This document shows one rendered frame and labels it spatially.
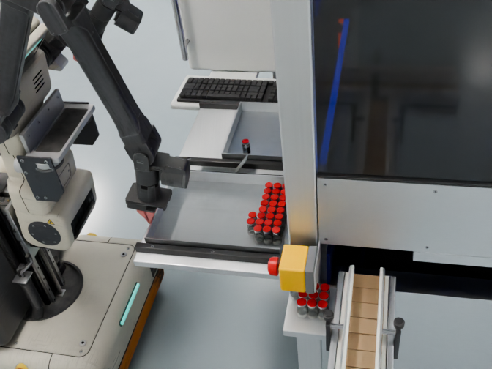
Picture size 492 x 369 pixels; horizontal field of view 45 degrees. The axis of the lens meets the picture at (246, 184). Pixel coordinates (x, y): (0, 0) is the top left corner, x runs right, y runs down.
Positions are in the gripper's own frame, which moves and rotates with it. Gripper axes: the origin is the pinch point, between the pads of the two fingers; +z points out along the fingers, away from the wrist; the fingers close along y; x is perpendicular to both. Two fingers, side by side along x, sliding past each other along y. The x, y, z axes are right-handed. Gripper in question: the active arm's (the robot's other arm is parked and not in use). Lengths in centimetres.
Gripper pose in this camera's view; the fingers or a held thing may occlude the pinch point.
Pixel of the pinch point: (150, 220)
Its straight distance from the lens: 155.7
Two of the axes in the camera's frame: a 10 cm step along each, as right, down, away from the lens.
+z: -0.7, 7.2, 6.9
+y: 9.8, 1.8, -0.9
